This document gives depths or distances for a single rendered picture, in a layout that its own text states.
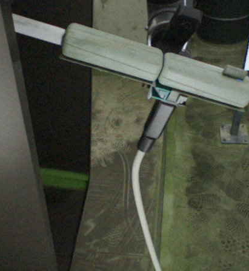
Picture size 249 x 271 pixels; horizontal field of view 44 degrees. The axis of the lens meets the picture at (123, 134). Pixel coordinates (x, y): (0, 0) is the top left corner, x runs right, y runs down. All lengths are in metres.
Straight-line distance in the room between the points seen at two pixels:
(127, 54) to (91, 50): 0.05
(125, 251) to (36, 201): 1.26
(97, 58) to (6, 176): 0.28
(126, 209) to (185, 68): 1.57
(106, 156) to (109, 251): 0.72
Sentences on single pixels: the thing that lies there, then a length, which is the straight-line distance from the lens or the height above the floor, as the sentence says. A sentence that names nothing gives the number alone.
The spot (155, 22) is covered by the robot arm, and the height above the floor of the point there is 1.44.
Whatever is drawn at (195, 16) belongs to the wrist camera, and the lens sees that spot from 0.57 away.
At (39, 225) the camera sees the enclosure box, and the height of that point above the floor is 1.13.
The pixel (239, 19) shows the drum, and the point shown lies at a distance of 3.34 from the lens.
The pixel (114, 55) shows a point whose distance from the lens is 0.47.
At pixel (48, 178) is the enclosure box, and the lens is 1.64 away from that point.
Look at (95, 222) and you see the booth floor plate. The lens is 1.97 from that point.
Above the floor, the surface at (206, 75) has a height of 1.46.
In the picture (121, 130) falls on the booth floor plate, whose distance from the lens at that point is 2.42.
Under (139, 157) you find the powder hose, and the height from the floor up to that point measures 1.25.
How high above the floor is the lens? 1.74
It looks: 45 degrees down
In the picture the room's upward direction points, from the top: 9 degrees counter-clockwise
